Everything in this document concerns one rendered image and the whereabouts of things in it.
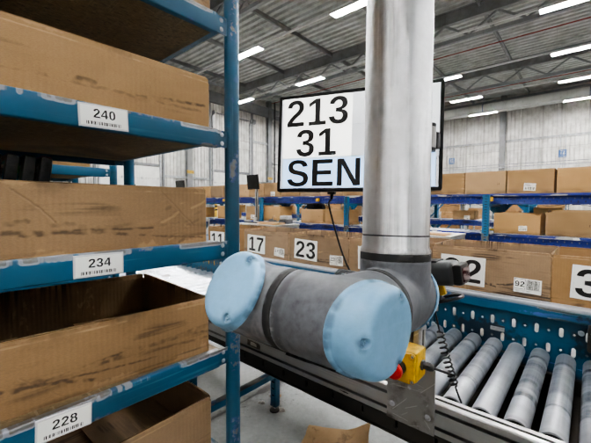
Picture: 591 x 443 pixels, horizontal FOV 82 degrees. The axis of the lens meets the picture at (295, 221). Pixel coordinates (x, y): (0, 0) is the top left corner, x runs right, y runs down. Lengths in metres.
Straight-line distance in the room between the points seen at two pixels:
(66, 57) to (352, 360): 0.52
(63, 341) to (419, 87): 0.57
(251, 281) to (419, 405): 0.69
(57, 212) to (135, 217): 0.10
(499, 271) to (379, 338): 1.15
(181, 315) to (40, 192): 0.28
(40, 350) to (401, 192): 0.51
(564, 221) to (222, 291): 5.45
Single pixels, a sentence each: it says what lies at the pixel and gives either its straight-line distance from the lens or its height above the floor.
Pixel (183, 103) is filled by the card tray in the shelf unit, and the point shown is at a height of 1.38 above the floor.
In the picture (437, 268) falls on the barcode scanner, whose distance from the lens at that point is 0.79.
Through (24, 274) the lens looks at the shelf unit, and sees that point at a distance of 0.52.
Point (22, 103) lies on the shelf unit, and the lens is 0.52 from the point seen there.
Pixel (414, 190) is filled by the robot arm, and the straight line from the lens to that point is 0.43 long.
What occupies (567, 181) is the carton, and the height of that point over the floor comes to 1.54.
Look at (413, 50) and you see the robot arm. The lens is 0.48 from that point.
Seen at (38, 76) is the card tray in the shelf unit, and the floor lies 1.37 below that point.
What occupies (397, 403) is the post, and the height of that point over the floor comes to 0.71.
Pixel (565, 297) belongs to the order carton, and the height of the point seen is 0.91.
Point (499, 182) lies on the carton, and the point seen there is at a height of 1.55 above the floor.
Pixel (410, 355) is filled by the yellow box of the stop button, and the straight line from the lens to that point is 0.86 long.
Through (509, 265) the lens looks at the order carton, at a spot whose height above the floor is 1.00.
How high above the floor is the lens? 1.21
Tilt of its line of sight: 3 degrees down
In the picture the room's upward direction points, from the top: straight up
